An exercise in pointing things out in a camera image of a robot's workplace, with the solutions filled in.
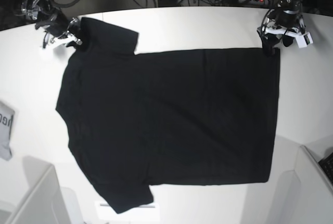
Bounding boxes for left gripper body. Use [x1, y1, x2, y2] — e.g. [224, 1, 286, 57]
[257, 9, 304, 44]

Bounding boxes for black keyboard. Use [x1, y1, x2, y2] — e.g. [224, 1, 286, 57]
[319, 153, 333, 183]

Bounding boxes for black T-shirt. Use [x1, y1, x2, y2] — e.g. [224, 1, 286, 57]
[56, 18, 280, 214]

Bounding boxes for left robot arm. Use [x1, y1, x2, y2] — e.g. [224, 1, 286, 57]
[257, 0, 313, 57]

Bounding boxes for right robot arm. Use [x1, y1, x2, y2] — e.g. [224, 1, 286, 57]
[19, 0, 84, 50]

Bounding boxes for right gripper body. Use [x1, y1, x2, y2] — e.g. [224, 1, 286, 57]
[35, 13, 78, 46]

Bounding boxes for grey folded cloth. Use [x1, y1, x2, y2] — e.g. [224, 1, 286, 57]
[0, 102, 15, 161]

